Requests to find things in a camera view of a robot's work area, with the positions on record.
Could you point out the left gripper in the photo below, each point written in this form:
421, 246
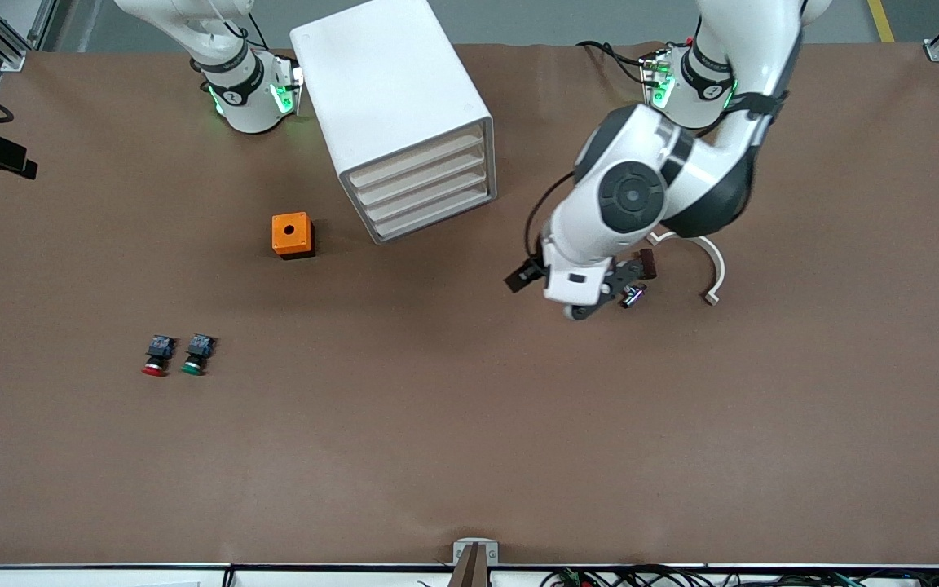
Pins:
535, 266

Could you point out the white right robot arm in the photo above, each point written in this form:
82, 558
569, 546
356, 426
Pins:
249, 90

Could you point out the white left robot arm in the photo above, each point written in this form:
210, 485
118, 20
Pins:
632, 196

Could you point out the red push button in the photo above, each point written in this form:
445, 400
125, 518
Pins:
158, 357

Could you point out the green push button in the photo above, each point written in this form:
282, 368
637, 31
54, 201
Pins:
197, 355

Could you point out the chrome tee fitting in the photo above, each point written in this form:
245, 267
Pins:
635, 295

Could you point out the brown cylinder piece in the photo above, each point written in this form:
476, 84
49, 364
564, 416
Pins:
649, 265

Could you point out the brown table mat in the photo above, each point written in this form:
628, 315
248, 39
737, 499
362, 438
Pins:
469, 424

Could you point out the orange box with hole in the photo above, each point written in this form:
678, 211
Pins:
290, 232

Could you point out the aluminium profile post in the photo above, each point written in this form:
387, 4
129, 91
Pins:
475, 558

